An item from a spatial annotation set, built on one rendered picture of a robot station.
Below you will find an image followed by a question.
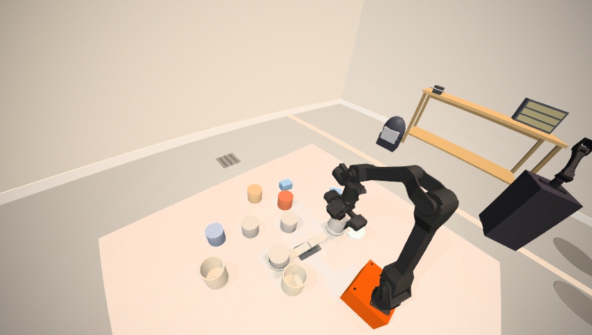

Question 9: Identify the orange cylinder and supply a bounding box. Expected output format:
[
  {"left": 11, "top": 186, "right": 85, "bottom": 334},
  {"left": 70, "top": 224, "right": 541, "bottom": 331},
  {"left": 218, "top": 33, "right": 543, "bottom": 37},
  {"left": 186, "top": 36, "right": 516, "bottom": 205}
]
[{"left": 277, "top": 191, "right": 293, "bottom": 210}]

